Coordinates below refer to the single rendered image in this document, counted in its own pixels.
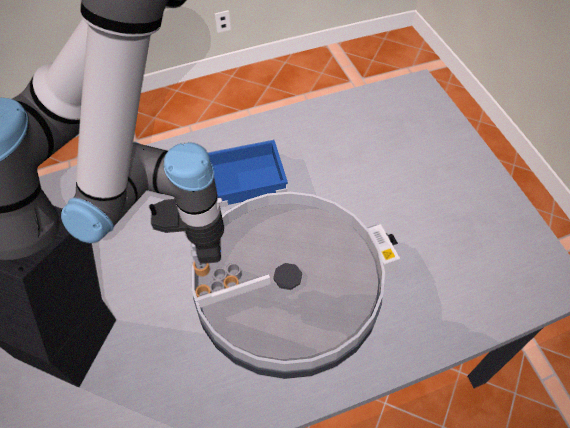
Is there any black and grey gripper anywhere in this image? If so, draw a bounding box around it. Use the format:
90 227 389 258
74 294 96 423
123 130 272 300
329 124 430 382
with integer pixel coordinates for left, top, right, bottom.
149 197 224 269

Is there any grey metal ring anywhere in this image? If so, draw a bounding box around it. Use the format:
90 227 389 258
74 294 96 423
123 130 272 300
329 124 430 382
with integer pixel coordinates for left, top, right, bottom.
226 263 242 280
213 267 228 282
210 280 225 293

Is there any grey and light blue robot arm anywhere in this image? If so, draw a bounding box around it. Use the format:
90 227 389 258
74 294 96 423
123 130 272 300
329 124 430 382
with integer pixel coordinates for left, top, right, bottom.
0 0 218 260

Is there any grey round turning table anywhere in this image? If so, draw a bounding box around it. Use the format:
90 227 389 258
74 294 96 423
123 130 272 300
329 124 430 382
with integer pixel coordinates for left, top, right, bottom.
191 192 400 379

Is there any bronze bushing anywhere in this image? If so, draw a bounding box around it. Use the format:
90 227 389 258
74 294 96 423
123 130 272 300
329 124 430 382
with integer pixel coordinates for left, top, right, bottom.
224 275 239 289
196 285 211 297
193 261 210 276

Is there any blue open crate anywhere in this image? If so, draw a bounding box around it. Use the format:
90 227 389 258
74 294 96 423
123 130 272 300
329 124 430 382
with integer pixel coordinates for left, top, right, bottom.
208 140 288 207

